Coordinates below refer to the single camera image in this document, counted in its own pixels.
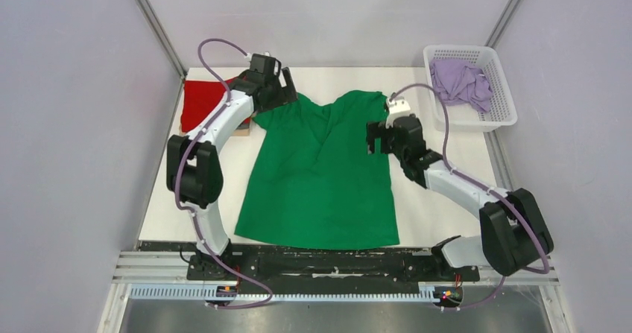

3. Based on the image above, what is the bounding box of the green t-shirt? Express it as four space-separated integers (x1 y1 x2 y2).
234 90 399 250

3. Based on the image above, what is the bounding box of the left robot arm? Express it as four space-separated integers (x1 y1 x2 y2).
166 67 297 279

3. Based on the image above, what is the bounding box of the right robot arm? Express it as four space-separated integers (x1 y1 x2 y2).
366 115 554 279

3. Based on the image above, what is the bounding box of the folded red t-shirt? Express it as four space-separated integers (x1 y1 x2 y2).
180 80 225 134

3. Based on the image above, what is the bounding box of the crumpled purple t-shirt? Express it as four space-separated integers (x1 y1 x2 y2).
430 59 493 112

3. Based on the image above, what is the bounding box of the white plastic basket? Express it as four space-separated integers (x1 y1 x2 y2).
423 45 518 133

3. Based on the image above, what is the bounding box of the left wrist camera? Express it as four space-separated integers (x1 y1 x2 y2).
249 54 282 78

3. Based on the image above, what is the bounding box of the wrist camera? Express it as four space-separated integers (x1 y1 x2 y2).
249 54 282 78
385 98 412 127

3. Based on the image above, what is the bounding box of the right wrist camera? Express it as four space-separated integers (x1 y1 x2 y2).
385 98 412 127

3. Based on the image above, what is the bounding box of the left aluminium corner post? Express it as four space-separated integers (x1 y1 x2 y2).
134 0 187 80

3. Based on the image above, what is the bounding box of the aluminium corner post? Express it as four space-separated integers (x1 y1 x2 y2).
485 0 522 48
134 0 187 80

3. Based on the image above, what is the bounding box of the right aluminium corner post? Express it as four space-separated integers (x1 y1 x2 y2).
485 0 522 48

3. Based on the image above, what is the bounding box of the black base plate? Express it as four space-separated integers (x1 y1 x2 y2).
139 241 480 294

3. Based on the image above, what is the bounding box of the white slotted cable duct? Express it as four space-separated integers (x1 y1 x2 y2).
129 283 440 303

